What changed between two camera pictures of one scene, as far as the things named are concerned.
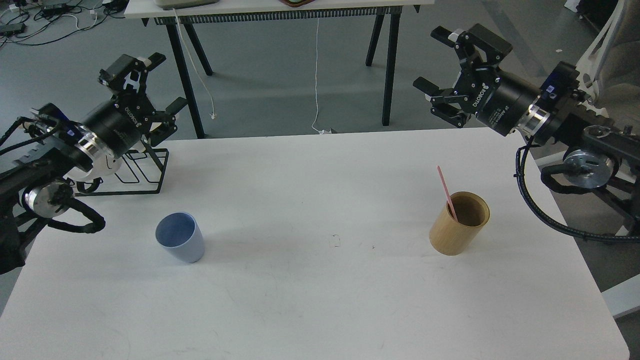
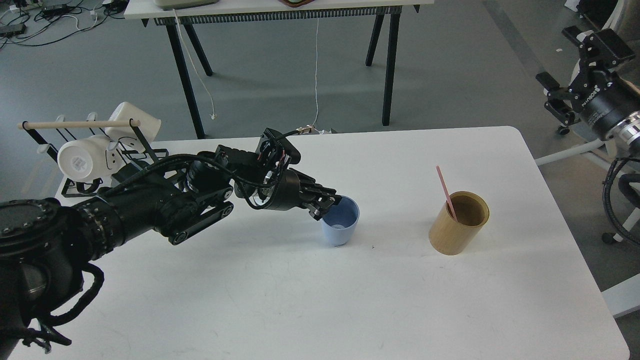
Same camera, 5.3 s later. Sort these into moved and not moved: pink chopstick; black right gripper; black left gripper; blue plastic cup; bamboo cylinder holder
Moved: black left gripper; blue plastic cup; black right gripper
Not moved: pink chopstick; bamboo cylinder holder
